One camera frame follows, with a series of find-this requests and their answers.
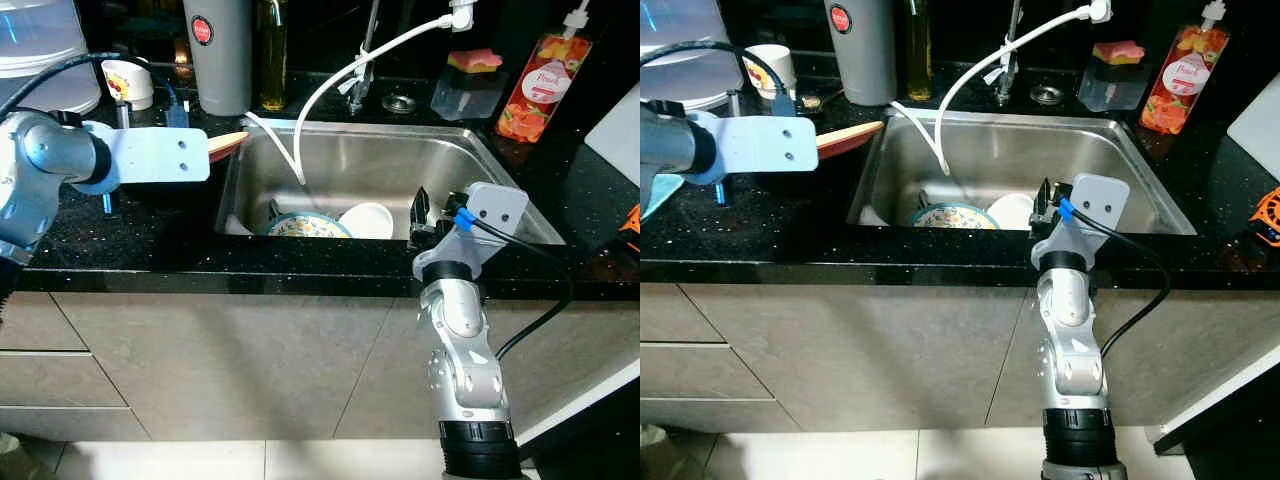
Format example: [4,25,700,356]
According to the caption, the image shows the plain yellow plate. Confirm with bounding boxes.
[207,130,251,164]
[815,120,886,158]

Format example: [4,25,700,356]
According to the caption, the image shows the white plate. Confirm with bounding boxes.
[338,202,396,239]
[987,192,1036,231]

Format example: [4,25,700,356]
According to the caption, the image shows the stainless steel sink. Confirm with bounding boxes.
[215,120,566,246]
[848,110,1198,238]

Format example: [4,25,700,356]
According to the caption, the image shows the clear plastic sponge holder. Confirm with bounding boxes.
[1077,42,1148,113]
[430,50,506,121]

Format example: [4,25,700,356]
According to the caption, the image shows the chrome faucet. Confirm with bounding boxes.
[995,0,1026,106]
[347,0,383,116]

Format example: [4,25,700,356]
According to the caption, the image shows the peach dish soap bottle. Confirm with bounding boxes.
[1140,0,1231,136]
[495,0,593,144]

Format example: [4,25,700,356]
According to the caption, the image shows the red yellow sponge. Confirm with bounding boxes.
[1092,40,1146,66]
[447,48,504,73]

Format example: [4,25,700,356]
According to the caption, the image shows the white cutting board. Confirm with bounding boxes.
[1225,95,1280,181]
[585,80,641,191]

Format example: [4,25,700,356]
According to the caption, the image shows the yellow oil bottle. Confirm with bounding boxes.
[258,0,289,111]
[903,0,934,101]

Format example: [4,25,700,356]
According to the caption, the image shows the grey cabinet door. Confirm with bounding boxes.
[675,283,1041,434]
[985,290,1280,432]
[50,292,421,442]
[335,300,641,442]

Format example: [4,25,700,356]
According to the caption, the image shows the teal cloth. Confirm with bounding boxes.
[640,172,686,221]

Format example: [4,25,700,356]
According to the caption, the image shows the grey cylinder red round logo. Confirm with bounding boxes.
[825,0,898,106]
[182,0,253,116]

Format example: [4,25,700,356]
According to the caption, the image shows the black floor cabinet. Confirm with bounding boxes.
[520,375,641,480]
[1155,385,1280,480]

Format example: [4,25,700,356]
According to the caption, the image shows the clear plastic lidded container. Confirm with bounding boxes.
[0,0,101,113]
[640,0,746,111]

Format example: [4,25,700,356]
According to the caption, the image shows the white printed cup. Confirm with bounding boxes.
[745,43,798,101]
[100,58,154,111]

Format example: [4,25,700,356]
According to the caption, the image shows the green woven sack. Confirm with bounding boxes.
[0,432,31,480]
[640,422,681,480]

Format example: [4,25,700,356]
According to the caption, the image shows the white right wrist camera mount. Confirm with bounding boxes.
[412,182,529,286]
[1033,173,1131,276]

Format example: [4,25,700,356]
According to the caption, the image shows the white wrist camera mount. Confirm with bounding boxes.
[412,182,529,286]
[1033,173,1131,276]
[75,120,213,196]
[690,110,819,186]

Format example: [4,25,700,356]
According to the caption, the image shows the white hose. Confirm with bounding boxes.
[243,0,473,186]
[890,0,1113,176]

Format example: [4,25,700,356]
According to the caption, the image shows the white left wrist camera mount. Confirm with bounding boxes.
[75,120,213,196]
[690,110,819,186]

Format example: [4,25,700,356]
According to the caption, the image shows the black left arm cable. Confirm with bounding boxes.
[640,40,796,116]
[0,52,191,126]

